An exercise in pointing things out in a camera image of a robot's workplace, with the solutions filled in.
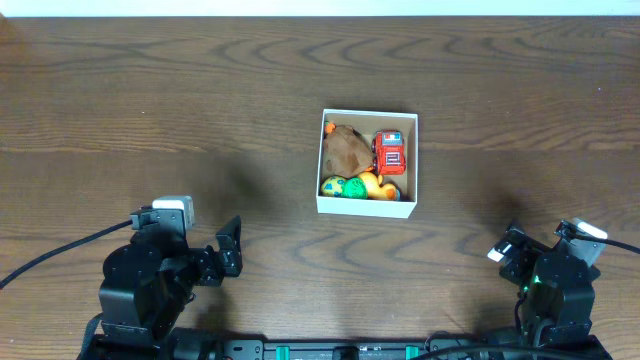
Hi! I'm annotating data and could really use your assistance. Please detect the orange rubber duck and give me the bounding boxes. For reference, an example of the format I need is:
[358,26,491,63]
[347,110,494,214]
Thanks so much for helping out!
[357,172,401,201]

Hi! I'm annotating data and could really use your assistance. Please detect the green ball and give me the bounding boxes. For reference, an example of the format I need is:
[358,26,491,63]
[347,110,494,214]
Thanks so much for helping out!
[341,177,368,199]

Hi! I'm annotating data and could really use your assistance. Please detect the red toy truck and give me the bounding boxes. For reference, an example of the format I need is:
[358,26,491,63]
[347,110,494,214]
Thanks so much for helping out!
[371,130,406,176]

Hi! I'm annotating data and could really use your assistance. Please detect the brown plush bear with orange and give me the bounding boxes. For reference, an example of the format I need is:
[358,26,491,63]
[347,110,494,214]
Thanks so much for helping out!
[322,122,374,178]

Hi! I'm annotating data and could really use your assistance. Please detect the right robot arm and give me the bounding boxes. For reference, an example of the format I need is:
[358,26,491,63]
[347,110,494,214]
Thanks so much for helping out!
[492,218,608,347]

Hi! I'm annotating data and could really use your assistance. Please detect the white cardboard box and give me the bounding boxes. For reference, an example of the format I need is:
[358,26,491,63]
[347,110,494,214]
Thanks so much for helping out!
[316,109,418,219]

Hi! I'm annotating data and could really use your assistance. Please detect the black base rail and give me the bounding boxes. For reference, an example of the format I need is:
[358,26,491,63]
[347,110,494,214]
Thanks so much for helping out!
[78,328,611,360]

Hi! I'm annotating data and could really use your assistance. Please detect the yellow ball with blue letters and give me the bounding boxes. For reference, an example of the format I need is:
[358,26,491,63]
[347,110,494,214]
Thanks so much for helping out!
[320,176,347,197]

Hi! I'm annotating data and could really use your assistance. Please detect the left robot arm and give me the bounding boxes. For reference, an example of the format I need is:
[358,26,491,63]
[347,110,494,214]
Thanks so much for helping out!
[78,209,243,359]

